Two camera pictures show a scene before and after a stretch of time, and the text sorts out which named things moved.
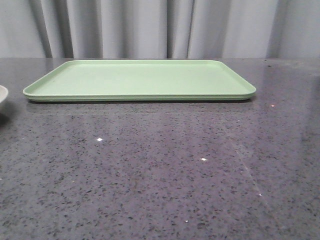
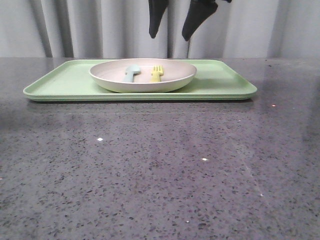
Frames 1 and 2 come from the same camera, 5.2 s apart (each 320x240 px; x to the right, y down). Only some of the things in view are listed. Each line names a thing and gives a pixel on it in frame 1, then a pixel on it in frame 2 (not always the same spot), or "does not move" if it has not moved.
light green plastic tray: [141, 80] does not move
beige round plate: [4, 93] → [110, 75]
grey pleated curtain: [159, 29] does not move
